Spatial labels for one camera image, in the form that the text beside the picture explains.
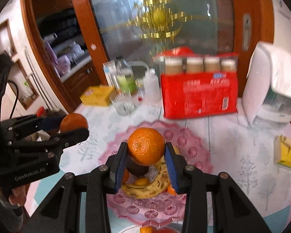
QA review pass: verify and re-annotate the spotted yellow banana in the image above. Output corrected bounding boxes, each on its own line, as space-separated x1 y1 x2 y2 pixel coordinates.
121 155 171 198

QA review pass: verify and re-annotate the person's left hand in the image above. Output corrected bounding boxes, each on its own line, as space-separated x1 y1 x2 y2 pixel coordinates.
8 183 27 207

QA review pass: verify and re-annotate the wooden framed wall shelf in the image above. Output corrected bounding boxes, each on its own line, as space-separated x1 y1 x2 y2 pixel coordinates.
0 19 17 56
13 58 39 111

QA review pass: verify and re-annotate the clear drinking glass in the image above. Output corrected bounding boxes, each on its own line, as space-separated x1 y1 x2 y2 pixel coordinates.
110 93 135 116
135 78 146 97

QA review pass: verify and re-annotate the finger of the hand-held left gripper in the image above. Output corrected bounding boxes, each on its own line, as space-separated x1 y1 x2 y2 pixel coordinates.
1 115 66 139
7 127 90 159

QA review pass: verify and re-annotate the printed floral tablecloth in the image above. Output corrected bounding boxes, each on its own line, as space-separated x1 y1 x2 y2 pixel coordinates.
24 99 291 233

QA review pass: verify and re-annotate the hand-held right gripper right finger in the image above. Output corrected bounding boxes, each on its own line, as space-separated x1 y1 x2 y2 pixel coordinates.
164 142 273 233

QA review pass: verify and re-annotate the red cardboard package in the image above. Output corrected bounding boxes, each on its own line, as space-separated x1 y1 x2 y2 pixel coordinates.
155 46 238 120

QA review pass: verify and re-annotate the gold hanging ornament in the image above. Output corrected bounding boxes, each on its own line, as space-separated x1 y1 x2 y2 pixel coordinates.
127 0 192 46

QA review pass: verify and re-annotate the white plastic bottle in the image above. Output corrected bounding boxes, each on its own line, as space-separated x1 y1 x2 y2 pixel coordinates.
144 68 162 102

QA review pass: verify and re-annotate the glass jar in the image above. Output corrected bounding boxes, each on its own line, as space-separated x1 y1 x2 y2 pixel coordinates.
185 57 204 73
204 57 221 73
164 56 183 76
221 58 237 73

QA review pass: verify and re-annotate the white and blue carton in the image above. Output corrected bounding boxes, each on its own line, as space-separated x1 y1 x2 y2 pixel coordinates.
102 61 118 88

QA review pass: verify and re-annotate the wooden doorway frame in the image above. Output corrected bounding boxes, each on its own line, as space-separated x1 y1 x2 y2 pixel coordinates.
23 0 109 114

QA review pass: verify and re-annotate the wooden kitchen cabinet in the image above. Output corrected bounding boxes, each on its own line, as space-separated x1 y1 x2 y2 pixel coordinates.
61 56 100 102

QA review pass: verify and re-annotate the pink glass plate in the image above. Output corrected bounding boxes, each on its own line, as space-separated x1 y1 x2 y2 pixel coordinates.
99 119 214 225

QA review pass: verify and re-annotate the wooden door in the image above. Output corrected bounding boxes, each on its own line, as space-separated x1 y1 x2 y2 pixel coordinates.
229 0 274 59

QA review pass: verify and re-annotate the white countertop appliance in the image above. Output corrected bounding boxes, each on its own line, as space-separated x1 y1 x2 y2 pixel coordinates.
242 41 291 129

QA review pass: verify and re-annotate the clear bottle with green label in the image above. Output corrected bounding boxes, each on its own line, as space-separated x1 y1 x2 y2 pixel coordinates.
115 57 136 95

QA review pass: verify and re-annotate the yellow tissue pack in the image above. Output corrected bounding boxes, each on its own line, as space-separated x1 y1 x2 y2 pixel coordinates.
274 135 291 169

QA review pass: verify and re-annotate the black cable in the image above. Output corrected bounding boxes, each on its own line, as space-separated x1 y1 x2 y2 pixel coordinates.
8 81 19 119

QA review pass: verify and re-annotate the dark avocado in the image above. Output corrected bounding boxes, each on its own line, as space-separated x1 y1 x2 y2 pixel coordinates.
126 156 151 177

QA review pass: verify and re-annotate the yellow box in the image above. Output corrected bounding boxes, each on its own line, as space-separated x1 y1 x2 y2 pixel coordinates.
80 85 115 106

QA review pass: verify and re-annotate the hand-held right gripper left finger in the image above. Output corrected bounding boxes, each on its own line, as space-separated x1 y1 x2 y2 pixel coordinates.
27 142 128 233

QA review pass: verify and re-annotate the large orange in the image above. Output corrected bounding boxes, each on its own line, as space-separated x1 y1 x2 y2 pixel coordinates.
127 127 166 165

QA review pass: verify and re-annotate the person's left forearm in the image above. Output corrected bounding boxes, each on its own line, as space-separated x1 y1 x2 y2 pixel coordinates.
0 194 32 233

